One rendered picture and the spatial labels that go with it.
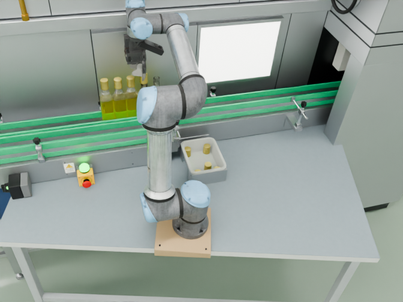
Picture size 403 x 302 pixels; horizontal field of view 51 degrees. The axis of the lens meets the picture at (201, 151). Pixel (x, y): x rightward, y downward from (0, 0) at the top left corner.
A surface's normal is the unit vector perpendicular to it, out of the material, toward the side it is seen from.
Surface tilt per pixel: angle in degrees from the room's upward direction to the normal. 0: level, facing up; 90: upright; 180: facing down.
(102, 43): 90
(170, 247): 5
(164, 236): 5
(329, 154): 0
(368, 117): 90
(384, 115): 90
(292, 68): 90
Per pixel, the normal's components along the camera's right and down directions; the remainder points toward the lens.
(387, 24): 0.28, 0.68
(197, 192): 0.25, -0.69
